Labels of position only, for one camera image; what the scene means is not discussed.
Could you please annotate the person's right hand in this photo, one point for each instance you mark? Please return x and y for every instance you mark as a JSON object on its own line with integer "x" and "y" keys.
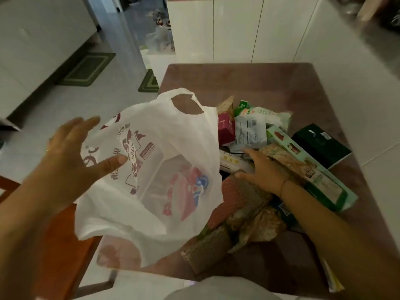
{"x": 268, "y": 176}

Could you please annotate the person's left hand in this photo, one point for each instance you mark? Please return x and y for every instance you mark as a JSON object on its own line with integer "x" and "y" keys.
{"x": 68, "y": 165}

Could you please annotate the green bread snack bag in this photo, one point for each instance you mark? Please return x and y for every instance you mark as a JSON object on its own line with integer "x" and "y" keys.
{"x": 303, "y": 168}

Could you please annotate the white green wrap box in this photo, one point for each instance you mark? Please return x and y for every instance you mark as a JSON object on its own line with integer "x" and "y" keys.
{"x": 231, "y": 162}

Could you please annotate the white labelled pouch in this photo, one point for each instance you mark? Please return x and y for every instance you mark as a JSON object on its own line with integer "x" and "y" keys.
{"x": 250, "y": 134}

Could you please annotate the dark green box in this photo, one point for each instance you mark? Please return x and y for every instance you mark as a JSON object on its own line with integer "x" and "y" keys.
{"x": 322, "y": 146}

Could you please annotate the magenta beige snack bag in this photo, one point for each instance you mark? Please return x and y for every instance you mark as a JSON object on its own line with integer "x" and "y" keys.
{"x": 225, "y": 131}

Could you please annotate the green white cotton pack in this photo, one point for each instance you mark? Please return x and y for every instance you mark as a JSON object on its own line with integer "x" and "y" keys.
{"x": 265, "y": 114}

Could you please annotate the long light green box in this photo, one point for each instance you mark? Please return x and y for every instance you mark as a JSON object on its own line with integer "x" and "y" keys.
{"x": 350, "y": 196}

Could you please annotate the white plastic shopping bag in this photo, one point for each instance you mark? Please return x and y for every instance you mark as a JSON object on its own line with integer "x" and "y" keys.
{"x": 156, "y": 153}

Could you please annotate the beige dotted cloth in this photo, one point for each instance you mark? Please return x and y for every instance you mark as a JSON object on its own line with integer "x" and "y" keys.
{"x": 206, "y": 253}

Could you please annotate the person's right forearm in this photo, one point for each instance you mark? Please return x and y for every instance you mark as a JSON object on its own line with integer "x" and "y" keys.
{"x": 343, "y": 246}

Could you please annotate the person's grey shirt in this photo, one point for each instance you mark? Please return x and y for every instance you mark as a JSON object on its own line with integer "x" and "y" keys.
{"x": 222, "y": 290}

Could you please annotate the clear plastic bag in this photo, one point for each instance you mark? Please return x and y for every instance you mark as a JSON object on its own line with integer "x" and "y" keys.
{"x": 161, "y": 38}

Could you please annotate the orange wooden chair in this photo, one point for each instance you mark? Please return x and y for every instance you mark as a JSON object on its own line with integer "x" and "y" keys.
{"x": 62, "y": 256}

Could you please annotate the reddish brown table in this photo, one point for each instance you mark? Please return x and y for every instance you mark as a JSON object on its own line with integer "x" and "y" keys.
{"x": 250, "y": 81}

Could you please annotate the large green floor mat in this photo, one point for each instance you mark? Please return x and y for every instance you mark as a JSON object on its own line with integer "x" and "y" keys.
{"x": 87, "y": 68}

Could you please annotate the small green floor mat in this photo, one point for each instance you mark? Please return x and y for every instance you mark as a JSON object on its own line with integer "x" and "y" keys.
{"x": 149, "y": 82}

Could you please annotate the white counter unit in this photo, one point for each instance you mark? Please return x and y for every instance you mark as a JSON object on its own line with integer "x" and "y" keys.
{"x": 359, "y": 90}

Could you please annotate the white sideboard cabinet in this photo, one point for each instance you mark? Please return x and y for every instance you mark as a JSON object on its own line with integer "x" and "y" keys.
{"x": 37, "y": 43}

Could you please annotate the white square box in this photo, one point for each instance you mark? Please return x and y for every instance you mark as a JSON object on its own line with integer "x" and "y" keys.
{"x": 159, "y": 64}

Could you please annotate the white door cabinet row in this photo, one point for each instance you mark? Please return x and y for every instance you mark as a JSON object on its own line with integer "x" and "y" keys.
{"x": 234, "y": 31}

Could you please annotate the beige bottle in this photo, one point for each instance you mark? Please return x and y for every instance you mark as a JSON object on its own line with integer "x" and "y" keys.
{"x": 372, "y": 7}

